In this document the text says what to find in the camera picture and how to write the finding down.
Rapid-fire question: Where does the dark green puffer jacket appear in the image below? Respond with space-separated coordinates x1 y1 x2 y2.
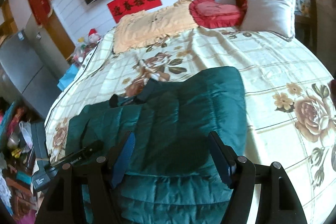
66 67 247 223

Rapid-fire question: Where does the metal bowl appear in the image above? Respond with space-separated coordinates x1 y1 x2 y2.
7 132 20 149

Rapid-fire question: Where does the white plastic bag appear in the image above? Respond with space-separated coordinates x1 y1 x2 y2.
19 121 33 149

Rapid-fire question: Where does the blue paper bag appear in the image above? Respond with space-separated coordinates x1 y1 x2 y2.
57 64 79 91

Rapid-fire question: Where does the grey refrigerator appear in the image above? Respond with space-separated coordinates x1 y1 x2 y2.
1 31 60 119

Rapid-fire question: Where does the santa plush toy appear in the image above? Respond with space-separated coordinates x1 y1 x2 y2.
88 28 101 45

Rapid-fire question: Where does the cream floral bed quilt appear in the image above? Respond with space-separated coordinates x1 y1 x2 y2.
45 27 335 223

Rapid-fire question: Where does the orange ruffled pillow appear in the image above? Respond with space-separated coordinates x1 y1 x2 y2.
113 0 198 53

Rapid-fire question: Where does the wooden door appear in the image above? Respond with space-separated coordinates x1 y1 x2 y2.
42 10 75 59

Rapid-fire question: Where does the red banner with characters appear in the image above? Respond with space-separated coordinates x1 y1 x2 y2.
107 0 162 23

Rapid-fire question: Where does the red heart-shaped cushion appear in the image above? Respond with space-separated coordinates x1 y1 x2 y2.
189 0 244 29

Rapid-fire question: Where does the white square pillow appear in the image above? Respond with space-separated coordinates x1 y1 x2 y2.
240 0 295 40

